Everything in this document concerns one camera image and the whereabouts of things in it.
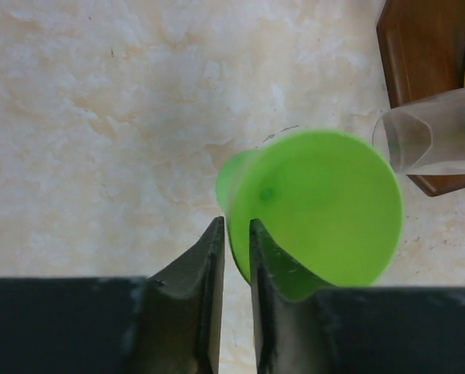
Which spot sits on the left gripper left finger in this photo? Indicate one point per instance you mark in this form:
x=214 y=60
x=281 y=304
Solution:
x=166 y=323

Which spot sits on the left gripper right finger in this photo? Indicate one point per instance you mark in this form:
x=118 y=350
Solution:
x=303 y=324

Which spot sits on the green wine glass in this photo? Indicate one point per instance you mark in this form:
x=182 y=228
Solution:
x=326 y=197

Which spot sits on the clear wine glass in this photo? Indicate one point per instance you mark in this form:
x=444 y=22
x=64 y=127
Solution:
x=425 y=137

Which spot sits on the gold wire wine glass rack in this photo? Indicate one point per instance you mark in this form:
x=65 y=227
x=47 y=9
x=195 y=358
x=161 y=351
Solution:
x=422 y=47

